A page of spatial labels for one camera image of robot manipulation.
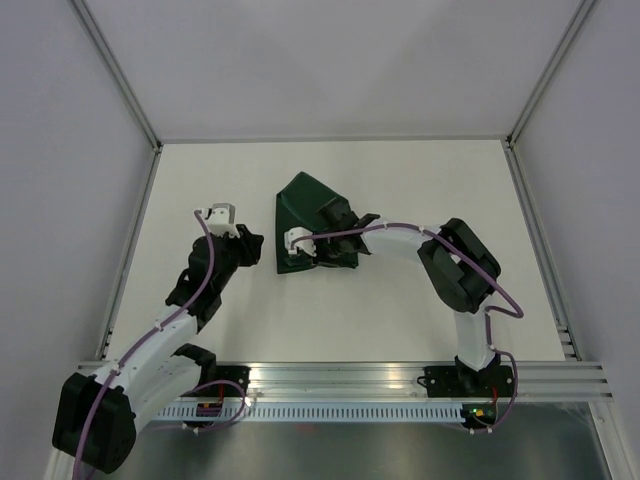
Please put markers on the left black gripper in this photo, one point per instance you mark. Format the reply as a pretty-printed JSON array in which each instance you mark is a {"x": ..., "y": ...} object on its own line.
[{"x": 250, "y": 245}]

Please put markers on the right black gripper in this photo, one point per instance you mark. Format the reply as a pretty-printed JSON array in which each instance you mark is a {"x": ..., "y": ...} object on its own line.
[{"x": 322, "y": 261}]

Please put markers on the dark green cloth napkin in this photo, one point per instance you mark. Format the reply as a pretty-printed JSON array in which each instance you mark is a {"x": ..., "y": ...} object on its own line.
[{"x": 308, "y": 203}]

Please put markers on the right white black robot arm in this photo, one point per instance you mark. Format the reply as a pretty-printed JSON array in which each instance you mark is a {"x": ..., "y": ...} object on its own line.
[{"x": 459, "y": 266}]

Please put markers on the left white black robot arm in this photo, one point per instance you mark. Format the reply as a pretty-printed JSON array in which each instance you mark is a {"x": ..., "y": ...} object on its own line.
[{"x": 100, "y": 415}]

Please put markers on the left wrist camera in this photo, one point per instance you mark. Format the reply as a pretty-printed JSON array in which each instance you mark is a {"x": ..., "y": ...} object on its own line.
[{"x": 220, "y": 219}]

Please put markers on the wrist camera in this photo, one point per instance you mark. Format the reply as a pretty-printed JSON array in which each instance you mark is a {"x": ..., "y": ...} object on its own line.
[
  {"x": 299, "y": 240},
  {"x": 220, "y": 219}
]

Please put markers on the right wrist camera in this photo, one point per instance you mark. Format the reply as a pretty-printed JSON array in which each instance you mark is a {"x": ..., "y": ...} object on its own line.
[{"x": 299, "y": 240}]

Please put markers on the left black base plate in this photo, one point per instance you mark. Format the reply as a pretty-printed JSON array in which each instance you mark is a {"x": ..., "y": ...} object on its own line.
[{"x": 226, "y": 381}]

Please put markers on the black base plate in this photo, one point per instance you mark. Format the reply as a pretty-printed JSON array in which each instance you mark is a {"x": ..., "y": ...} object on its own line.
[
  {"x": 452, "y": 382},
  {"x": 226, "y": 381}
]

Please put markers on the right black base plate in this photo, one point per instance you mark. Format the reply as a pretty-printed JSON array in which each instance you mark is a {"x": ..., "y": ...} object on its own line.
[{"x": 452, "y": 382}]

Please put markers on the white slotted cable duct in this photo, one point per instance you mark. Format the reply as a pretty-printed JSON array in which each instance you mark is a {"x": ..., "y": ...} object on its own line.
[{"x": 308, "y": 412}]

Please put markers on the aluminium rail beam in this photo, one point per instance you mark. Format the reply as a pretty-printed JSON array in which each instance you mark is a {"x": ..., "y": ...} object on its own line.
[{"x": 539, "y": 381}]

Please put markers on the left aluminium frame post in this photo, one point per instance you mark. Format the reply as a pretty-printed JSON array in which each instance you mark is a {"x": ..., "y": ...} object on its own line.
[{"x": 100, "y": 43}]

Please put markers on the aluminium frame post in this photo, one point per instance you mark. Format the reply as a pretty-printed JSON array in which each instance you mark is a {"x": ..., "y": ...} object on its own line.
[
  {"x": 572, "y": 31},
  {"x": 100, "y": 43}
]

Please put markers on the right aluminium frame post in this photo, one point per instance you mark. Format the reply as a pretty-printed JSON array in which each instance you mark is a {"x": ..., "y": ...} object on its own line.
[{"x": 572, "y": 31}]

